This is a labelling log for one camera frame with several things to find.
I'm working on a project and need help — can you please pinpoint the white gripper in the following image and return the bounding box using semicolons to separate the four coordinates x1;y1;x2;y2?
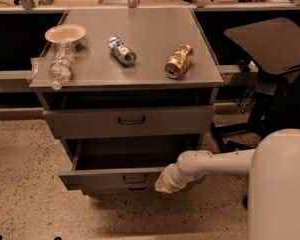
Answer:
155;164;190;194

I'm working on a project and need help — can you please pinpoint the grey drawer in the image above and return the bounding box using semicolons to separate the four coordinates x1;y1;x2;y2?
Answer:
59;134;200;191
80;185;155;196
43;105;215;139

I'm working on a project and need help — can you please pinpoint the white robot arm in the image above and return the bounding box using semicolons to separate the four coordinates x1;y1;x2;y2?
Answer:
155;129;300;240

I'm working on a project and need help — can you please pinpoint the grey bottom drawer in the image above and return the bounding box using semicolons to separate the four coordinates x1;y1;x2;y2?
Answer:
80;185;155;196

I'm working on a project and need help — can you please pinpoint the grey top drawer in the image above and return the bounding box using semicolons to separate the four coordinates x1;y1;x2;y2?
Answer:
43;105;215;139

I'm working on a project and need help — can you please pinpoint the grey drawer cabinet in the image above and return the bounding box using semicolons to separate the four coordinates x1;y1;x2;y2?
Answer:
28;6;224;163

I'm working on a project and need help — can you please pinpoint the crushed gold can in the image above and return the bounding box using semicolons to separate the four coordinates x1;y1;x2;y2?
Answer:
165;44;194;79

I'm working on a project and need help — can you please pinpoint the crushed silver blue can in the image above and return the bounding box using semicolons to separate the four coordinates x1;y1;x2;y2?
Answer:
108;36;136;67

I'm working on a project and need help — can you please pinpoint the clear plastic water bottle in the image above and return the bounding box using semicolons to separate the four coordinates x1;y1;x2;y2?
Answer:
48;40;76;90

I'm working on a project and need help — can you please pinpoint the white paper bowl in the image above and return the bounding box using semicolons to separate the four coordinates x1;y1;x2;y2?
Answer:
45;24;86;45

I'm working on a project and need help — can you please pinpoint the black office chair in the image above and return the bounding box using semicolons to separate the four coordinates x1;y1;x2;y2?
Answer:
211;17;300;152

